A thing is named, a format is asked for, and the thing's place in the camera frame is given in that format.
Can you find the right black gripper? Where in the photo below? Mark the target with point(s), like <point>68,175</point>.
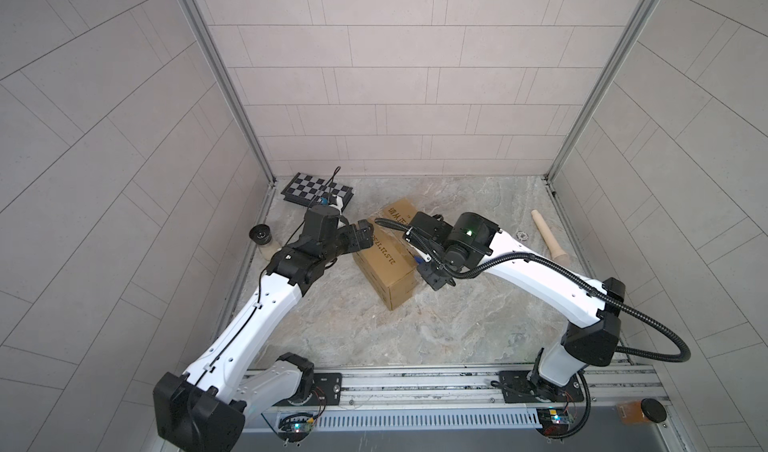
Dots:
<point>433,282</point>

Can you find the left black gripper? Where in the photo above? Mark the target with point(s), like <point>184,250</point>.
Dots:
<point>366,240</point>

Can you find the brown cardboard express box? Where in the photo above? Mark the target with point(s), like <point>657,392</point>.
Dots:
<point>388,264</point>

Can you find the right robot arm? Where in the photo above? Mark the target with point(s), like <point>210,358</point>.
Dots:
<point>474,245</point>

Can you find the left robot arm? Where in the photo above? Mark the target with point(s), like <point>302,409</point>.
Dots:
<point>206,407</point>

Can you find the black white chessboard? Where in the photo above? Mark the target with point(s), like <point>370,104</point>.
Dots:
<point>306,191</point>

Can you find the glass jar black lid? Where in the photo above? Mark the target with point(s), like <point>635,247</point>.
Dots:
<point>267,245</point>

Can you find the wooden rolling pin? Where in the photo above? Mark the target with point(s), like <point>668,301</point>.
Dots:
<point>557,253</point>

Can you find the right green circuit board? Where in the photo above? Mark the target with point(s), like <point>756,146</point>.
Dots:
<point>554,421</point>

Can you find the green circuit board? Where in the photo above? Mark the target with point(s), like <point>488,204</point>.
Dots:
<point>554,421</point>
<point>296,427</point>

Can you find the left green circuit board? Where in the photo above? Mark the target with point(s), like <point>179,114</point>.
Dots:
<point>296,427</point>

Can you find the brown jar black lid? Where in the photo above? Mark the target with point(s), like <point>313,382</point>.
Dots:
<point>643,411</point>

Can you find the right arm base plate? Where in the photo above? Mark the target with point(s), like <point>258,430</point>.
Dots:
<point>516,387</point>

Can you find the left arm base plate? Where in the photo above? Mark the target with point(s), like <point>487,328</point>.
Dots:
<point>325,389</point>

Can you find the aluminium front rail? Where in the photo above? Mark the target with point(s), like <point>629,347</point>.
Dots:
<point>460,398</point>

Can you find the left corner aluminium post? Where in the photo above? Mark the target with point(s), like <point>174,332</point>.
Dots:
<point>206,42</point>

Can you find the corner aluminium post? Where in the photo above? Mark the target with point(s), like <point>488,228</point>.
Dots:
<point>206,42</point>
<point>630,35</point>

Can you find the right corner aluminium post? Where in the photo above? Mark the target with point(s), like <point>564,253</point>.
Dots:
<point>630,35</point>

